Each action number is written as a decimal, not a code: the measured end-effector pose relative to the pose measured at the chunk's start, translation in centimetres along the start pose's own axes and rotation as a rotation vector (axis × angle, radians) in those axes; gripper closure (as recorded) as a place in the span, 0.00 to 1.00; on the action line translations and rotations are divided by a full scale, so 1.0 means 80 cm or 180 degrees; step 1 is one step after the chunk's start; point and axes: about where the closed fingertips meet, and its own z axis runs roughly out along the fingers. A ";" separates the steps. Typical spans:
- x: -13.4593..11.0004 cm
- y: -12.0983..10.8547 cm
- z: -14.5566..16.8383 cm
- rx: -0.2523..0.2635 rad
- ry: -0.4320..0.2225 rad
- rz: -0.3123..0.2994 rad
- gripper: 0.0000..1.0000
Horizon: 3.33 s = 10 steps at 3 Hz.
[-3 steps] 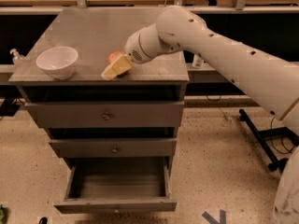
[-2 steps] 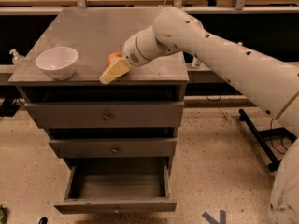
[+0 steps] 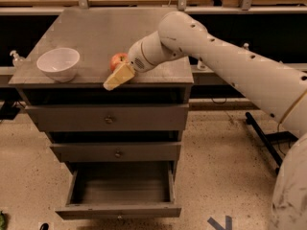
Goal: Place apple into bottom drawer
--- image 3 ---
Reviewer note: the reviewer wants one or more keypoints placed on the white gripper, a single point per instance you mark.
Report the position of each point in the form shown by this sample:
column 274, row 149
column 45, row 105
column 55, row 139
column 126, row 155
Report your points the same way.
column 136, row 57

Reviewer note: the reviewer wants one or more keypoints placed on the red apple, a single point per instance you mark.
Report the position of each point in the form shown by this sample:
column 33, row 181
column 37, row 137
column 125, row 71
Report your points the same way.
column 117, row 59

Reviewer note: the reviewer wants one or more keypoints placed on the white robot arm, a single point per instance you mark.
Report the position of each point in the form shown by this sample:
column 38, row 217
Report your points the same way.
column 275, row 88

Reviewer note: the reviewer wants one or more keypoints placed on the grey drawer cabinet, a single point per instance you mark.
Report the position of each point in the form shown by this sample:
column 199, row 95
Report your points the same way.
column 98, row 34

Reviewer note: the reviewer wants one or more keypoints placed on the grey top drawer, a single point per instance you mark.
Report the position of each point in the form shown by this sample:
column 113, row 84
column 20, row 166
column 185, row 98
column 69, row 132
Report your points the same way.
column 99, row 117

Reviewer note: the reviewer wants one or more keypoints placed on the grey middle drawer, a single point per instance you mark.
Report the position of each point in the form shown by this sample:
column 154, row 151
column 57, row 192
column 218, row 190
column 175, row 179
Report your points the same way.
column 117, row 152

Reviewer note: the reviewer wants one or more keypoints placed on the grey open bottom drawer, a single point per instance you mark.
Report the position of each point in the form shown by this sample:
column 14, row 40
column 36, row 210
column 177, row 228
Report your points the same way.
column 121, row 190

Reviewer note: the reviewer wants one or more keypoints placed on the white ceramic bowl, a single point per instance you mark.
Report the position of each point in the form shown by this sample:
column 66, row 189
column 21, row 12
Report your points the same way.
column 59, row 64

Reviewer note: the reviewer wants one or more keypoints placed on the white pump lotion bottle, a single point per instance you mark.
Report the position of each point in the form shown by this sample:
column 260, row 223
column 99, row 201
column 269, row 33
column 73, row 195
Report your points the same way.
column 201, row 66

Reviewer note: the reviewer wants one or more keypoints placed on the clear pump sanitizer bottle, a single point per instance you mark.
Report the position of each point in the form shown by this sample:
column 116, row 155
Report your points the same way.
column 17, row 60

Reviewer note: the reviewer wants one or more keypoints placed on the clear water bottle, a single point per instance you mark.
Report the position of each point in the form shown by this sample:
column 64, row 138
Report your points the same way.
column 246, row 46

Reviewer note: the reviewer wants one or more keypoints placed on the black stand leg with casters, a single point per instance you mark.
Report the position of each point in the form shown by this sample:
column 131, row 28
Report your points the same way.
column 271, row 139

